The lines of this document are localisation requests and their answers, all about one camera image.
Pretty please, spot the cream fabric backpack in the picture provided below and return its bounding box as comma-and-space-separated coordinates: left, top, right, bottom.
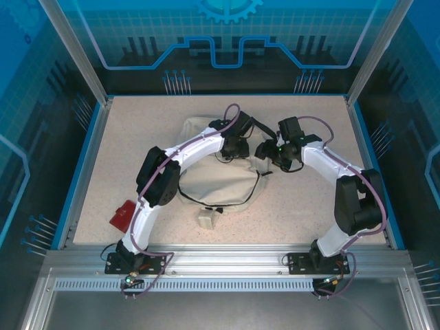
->
177, 115, 276, 230

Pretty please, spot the blue printed back panel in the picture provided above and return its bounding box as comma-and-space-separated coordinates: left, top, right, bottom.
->
56, 0, 396, 96

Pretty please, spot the blue printed panel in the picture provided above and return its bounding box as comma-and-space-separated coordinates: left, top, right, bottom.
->
357, 0, 440, 330
56, 0, 396, 96
0, 0, 104, 330

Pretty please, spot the blue printed right side panel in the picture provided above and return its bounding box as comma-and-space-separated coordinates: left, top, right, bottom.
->
357, 0, 440, 330

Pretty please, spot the blue printed left side panel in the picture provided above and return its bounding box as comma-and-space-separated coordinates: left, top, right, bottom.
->
0, 0, 104, 330

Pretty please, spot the aluminium right side rail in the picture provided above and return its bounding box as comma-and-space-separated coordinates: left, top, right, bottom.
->
345, 96, 395, 249

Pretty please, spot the aluminium rail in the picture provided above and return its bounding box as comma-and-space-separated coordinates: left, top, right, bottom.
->
345, 96, 395, 249
44, 243, 412, 276
56, 98, 114, 250

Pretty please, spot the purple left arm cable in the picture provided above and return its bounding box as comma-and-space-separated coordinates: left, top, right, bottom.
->
120, 102, 242, 300

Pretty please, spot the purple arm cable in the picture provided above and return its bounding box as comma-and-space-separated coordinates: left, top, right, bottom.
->
120, 102, 242, 300
297, 115, 388, 300

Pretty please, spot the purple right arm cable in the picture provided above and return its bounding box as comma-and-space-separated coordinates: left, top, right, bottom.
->
297, 115, 388, 300

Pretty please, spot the aluminium front rail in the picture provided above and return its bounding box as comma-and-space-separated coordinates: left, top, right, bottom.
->
44, 243, 412, 276

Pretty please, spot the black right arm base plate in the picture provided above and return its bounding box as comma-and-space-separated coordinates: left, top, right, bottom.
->
287, 252, 351, 276

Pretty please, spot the aluminium right frame post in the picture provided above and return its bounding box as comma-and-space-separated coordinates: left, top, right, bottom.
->
345, 0, 415, 106

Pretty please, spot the aluminium frame post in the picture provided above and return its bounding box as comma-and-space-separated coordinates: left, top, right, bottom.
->
38, 0, 114, 106
345, 0, 415, 106

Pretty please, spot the slotted grey cable duct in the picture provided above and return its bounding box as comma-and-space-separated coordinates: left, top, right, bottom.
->
54, 278, 316, 293

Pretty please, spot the aluminium left side rail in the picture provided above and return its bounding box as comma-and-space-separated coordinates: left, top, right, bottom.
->
56, 98, 114, 250

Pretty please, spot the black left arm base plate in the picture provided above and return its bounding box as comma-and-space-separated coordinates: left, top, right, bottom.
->
104, 252, 166, 276

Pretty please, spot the aluminium left frame post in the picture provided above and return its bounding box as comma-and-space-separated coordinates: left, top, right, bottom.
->
38, 0, 114, 106

